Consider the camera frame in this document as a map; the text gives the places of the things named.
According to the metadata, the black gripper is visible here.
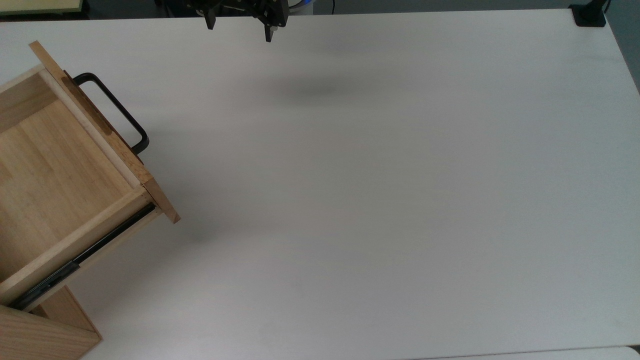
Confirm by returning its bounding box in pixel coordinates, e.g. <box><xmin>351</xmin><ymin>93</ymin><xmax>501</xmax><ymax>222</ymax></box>
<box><xmin>183</xmin><ymin>0</ymin><xmax>289</xmax><ymax>43</ymax></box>

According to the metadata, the light wooden drawer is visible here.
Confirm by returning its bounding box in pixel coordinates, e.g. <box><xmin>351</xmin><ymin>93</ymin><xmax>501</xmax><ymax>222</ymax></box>
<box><xmin>0</xmin><ymin>40</ymin><xmax>181</xmax><ymax>306</ymax></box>

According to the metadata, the yellow-green board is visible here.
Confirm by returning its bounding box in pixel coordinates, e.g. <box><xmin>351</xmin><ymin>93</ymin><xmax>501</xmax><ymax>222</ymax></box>
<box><xmin>0</xmin><ymin>0</ymin><xmax>85</xmax><ymax>16</ymax></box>

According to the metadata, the wooden cabinet body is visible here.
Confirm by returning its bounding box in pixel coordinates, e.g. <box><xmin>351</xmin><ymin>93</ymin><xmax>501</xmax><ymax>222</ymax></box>
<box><xmin>0</xmin><ymin>285</ymin><xmax>104</xmax><ymax>360</ymax></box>

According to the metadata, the black metal drawer handle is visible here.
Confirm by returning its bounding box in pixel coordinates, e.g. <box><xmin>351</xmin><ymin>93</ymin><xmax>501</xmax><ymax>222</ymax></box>
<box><xmin>73</xmin><ymin>72</ymin><xmax>150</xmax><ymax>155</ymax></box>

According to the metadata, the black drawer slide rail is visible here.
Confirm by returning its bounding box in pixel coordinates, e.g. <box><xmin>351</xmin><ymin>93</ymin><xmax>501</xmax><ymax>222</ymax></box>
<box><xmin>9</xmin><ymin>202</ymin><xmax>157</xmax><ymax>312</ymax></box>

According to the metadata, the black clamp mount base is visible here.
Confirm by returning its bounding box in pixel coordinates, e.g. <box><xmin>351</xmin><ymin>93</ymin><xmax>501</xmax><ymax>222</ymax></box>
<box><xmin>569</xmin><ymin>0</ymin><xmax>612</xmax><ymax>28</ymax></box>

